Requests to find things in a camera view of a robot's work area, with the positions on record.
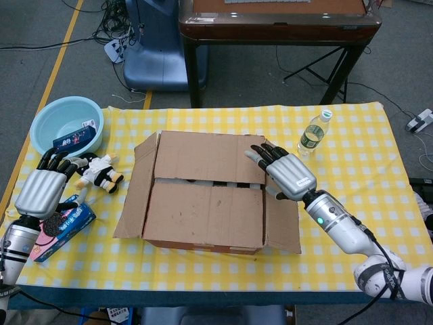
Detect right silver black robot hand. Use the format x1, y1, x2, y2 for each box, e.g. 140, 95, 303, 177
244, 143, 318, 201

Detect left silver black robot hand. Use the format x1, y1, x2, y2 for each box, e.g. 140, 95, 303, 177
14, 147, 89, 217

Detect red brown cardboard box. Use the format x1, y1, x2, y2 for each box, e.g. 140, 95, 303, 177
112, 130, 302, 255

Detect blue cookie package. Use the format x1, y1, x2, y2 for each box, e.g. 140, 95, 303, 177
28, 193, 97, 263

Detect clear green-label water bottle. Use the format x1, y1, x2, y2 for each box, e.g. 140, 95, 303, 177
296, 108, 334, 158

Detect dark blue small carton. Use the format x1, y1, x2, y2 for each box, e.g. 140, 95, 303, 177
52, 118, 97, 153

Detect black white plush doll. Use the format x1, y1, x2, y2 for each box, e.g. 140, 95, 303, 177
74, 152, 125, 194

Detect light blue plastic basin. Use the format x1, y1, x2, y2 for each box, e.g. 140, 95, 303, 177
29, 95, 105, 160

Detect yellow white checkered tablecloth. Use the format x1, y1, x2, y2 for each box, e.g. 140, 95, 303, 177
6, 102, 422, 293

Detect black flat case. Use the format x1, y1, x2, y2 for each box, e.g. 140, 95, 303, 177
409, 177, 433, 196

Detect white black floor socket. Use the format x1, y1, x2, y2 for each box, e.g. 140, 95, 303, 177
405, 108, 433, 133

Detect white printed paper sheet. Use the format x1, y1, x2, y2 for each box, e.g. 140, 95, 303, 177
106, 307, 131, 325

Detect brown wooden mahjong table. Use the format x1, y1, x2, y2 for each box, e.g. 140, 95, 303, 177
178, 0, 383, 108

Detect white power strip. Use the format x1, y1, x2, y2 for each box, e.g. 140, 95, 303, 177
104, 37, 131, 64

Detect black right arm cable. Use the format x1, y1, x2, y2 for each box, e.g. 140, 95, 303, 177
333, 216, 407, 325

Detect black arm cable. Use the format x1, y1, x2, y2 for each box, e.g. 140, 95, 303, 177
333, 216, 407, 325
0, 250, 106, 322

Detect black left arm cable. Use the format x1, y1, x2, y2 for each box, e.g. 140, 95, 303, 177
0, 250, 106, 322

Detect black floor cable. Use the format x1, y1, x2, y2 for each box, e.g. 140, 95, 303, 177
0, 35, 106, 51

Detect black cable tangle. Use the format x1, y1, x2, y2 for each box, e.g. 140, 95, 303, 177
91, 0, 143, 45

